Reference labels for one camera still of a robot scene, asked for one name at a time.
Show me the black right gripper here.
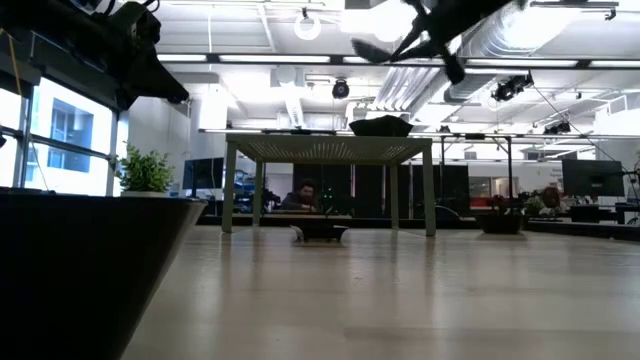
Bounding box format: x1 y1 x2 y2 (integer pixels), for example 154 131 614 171
350 0 526 86

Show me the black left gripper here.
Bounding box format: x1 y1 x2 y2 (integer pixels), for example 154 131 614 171
98 0 191 111

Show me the wavy square black plate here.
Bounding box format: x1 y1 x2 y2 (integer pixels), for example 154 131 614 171
0 187 209 360
474 212 525 235
348 114 415 138

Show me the small square black plate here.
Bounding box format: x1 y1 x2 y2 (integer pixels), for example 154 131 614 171
289 223 350 245

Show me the small green potted plant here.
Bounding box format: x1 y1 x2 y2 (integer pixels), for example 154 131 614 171
115 144 176 200

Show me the large office window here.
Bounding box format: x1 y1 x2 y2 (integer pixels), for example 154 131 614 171
0 74 119 199

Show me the black computer monitor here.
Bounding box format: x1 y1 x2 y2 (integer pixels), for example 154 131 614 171
182 157 225 199
561 158 626 199

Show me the round white pendant lamp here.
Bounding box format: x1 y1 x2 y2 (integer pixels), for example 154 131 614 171
293 7 323 42

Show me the pale green perforated metal shelf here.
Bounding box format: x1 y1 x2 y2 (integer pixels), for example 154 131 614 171
221 133 436 238

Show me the black bar with light strips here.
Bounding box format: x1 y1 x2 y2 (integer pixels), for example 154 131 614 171
155 51 640 70

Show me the person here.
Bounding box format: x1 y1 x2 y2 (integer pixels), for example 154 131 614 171
537 186 567 217
279 178 320 212

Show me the small green desk plant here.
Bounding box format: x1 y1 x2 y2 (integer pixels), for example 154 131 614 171
522 193 547 217

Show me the black metal stand frame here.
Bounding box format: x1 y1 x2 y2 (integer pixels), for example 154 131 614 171
437 132 515 221

